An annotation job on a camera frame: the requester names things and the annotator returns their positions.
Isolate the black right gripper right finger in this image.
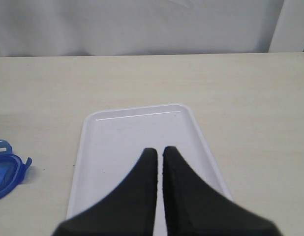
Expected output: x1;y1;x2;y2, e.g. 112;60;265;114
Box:
162;146;280;236

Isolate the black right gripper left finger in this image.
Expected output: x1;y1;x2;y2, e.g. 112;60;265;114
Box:
53;148;158;236

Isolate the blue container lid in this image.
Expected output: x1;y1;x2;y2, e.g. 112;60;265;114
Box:
0;140;32;199

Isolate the white rectangular tray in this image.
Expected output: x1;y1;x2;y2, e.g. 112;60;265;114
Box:
67;105;230;236

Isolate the white backdrop curtain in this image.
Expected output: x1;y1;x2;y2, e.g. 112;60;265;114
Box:
0;0;304;58

